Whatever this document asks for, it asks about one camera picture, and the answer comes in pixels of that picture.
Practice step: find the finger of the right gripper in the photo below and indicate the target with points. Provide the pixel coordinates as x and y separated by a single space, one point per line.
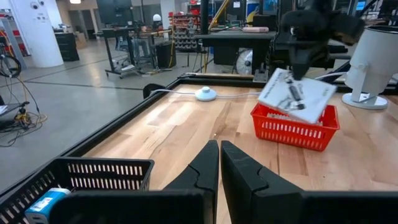
300 65

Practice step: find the black plastic basket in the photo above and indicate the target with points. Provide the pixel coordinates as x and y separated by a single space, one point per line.
102 174

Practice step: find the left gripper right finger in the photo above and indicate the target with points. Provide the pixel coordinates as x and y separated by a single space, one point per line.
242 180

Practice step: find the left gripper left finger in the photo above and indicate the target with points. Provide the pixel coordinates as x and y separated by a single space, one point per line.
202 174

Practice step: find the clear glass cup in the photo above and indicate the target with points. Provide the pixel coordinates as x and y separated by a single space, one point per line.
373 59

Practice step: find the black monitor pole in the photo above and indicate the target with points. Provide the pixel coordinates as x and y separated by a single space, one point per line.
204 15

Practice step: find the white round fan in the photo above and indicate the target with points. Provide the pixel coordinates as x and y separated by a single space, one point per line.
244 62

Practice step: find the pink flat object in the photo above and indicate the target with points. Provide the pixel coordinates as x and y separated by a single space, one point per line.
255 29

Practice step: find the blue USB wall charger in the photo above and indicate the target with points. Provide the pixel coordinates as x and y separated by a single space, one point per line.
46 202

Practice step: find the white Acer card reader box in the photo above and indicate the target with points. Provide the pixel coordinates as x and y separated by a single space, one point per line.
276 117
311 96

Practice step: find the dark monitor on rolling desk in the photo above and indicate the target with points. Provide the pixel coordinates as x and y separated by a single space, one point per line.
115 11

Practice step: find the black floor bin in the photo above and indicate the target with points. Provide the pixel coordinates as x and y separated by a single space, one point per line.
165 54

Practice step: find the white round helmet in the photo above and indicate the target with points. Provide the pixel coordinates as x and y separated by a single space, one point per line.
157 17

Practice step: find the black rolling desk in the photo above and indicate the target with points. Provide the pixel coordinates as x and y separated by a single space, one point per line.
124 32

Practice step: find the red plastic basket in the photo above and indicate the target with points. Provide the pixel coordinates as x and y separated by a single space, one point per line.
292 137

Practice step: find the brown cardboard box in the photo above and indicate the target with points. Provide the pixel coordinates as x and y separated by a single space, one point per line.
81 40

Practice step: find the yellow diagonal pole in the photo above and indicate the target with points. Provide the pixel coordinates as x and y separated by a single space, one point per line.
219 12

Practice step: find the red parts shelf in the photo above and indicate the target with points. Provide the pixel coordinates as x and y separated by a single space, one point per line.
183 29

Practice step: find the black drawer cabinet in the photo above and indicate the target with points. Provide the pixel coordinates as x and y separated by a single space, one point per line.
66 46

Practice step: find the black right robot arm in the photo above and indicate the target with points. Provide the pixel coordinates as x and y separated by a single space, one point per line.
349 28

